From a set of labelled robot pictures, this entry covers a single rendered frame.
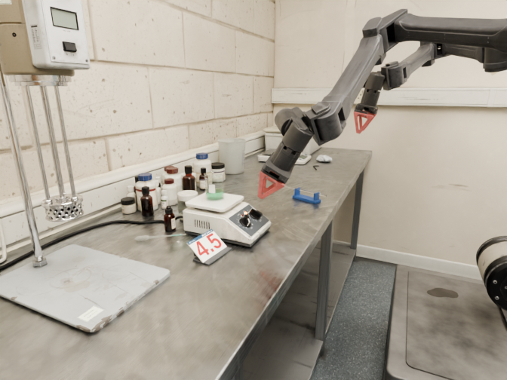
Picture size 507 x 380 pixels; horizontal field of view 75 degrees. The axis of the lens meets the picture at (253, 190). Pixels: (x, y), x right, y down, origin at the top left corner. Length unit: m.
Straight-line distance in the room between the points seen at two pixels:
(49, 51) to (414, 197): 2.07
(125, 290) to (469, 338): 1.05
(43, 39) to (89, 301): 0.43
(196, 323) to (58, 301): 0.25
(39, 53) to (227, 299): 0.50
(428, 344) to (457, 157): 1.29
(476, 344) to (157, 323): 1.00
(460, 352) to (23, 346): 1.11
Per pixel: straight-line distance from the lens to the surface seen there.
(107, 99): 1.17
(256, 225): 0.85
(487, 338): 1.37
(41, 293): 0.75
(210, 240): 0.80
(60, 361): 0.59
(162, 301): 0.65
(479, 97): 2.19
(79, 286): 0.73
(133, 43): 1.28
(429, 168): 2.26
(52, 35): 0.61
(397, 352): 1.19
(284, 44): 2.37
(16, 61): 0.64
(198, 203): 0.86
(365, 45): 1.03
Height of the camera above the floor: 1.12
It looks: 17 degrees down
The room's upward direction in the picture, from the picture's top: straight up
